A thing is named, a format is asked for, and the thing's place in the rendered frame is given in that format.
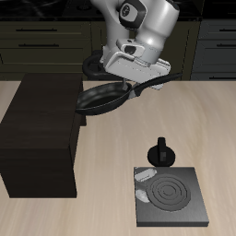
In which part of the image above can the dark wooden cabinet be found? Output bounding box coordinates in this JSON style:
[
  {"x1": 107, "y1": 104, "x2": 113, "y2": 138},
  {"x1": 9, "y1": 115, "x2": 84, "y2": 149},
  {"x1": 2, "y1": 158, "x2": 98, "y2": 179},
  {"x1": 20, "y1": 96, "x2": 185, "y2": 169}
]
[{"x1": 0, "y1": 72, "x2": 88, "y2": 199}]

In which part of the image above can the dark olive kitchen cupboard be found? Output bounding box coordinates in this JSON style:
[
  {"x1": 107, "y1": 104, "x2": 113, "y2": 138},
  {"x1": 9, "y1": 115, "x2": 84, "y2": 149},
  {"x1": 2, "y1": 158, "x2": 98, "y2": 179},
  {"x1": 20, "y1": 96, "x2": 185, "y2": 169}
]
[{"x1": 0, "y1": 19, "x2": 201, "y2": 82}]

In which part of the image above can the flat black base plate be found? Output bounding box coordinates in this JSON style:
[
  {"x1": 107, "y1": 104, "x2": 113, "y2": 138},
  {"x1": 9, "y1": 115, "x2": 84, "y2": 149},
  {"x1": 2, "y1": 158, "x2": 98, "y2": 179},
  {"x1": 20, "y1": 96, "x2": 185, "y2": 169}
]
[{"x1": 81, "y1": 50, "x2": 115, "y2": 82}]

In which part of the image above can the black frying pan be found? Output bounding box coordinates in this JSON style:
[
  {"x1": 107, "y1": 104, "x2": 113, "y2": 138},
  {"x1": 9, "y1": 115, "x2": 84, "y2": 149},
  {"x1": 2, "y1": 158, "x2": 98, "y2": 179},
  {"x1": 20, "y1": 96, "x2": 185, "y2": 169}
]
[{"x1": 75, "y1": 72, "x2": 183, "y2": 117}]

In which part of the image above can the round black knob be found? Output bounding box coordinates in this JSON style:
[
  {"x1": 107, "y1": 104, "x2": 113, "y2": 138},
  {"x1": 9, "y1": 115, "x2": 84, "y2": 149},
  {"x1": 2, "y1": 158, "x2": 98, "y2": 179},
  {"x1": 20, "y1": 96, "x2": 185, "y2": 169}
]
[{"x1": 147, "y1": 136, "x2": 177, "y2": 168}]

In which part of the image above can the dark grey kitchen cupboard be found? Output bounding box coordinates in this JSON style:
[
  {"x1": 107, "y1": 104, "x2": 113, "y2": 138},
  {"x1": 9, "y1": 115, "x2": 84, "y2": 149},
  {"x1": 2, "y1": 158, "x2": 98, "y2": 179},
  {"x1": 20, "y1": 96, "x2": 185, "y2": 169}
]
[{"x1": 189, "y1": 18, "x2": 236, "y2": 82}]

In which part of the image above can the dark grey stove plate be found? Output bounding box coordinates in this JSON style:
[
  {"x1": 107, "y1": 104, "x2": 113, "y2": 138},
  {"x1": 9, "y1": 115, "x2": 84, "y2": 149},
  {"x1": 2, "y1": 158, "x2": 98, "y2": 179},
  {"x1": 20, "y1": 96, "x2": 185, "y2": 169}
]
[{"x1": 133, "y1": 166, "x2": 210, "y2": 229}]

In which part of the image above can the black kitchen countertop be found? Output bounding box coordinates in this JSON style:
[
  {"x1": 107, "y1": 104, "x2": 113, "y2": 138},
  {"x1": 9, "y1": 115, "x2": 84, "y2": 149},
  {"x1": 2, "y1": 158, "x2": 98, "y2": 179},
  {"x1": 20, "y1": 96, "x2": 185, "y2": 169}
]
[{"x1": 0, "y1": 0, "x2": 236, "y2": 22}]

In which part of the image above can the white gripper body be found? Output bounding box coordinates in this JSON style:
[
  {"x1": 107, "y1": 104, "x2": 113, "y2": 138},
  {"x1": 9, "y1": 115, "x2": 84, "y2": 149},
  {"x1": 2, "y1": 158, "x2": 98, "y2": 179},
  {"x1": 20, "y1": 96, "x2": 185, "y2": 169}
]
[{"x1": 102, "y1": 50, "x2": 171, "y2": 91}]

